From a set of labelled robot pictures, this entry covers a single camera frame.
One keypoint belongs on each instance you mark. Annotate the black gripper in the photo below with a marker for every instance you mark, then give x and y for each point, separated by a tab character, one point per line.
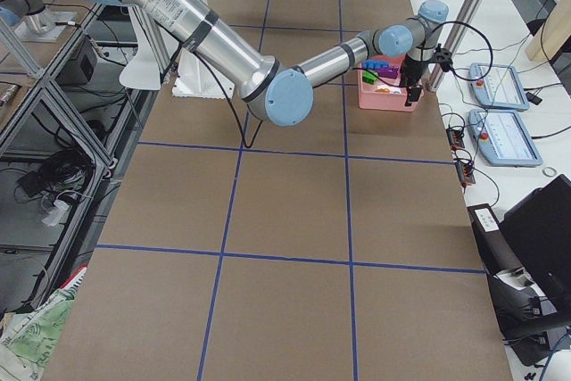
409	72

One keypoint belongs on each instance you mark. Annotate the purple block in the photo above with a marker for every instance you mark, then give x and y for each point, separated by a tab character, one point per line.
388	72

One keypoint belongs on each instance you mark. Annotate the green block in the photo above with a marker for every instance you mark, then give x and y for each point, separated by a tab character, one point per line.
369	77

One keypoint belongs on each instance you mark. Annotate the long blue block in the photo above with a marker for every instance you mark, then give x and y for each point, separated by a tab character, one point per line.
374	64

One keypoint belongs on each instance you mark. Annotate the pink plastic box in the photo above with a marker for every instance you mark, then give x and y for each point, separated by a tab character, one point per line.
383	94

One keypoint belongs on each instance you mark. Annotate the far teach pendant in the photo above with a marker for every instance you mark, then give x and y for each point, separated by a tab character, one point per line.
497	87

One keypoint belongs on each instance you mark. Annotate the teach pendant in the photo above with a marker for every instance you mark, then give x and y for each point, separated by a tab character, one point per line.
501	137
497	87

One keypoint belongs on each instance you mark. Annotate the near teach pendant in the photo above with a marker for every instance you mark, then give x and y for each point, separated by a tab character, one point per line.
501	137

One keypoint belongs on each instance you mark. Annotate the black monitor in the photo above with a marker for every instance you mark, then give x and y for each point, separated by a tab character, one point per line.
537	230

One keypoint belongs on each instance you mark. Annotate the black label printer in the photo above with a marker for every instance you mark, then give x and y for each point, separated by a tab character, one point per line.
494	251

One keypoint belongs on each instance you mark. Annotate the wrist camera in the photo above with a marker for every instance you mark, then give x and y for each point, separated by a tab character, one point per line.
443	57

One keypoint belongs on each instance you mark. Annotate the aluminium frame post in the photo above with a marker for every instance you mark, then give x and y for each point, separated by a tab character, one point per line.
464	19

